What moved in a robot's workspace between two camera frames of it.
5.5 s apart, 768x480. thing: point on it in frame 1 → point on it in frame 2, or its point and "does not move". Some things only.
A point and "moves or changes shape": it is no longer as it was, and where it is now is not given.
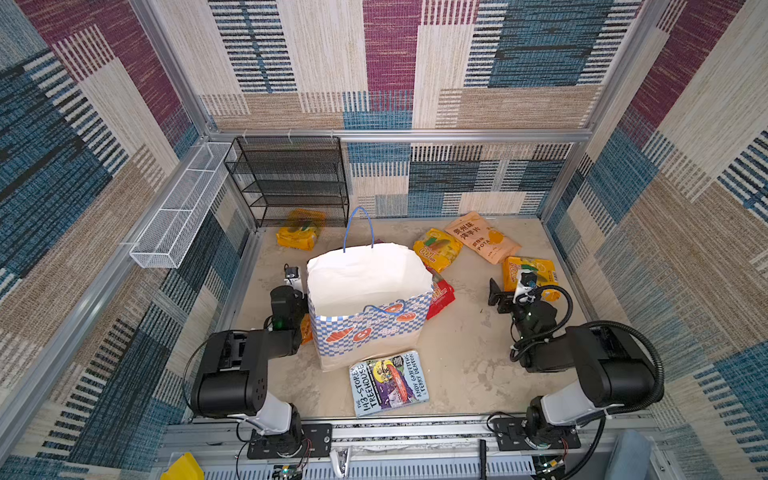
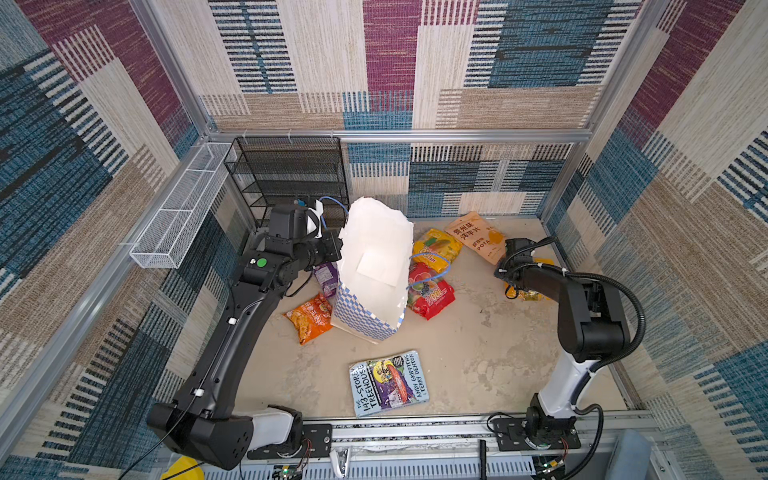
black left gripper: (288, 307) → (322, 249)
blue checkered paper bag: (365, 300) moves or changes shape
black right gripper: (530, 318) → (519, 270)
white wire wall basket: (168, 234) does not move
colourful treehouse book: (388, 383) does not move
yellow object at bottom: (186, 467) does not move
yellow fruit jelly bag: (438, 250) does not move
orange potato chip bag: (482, 238) does not move
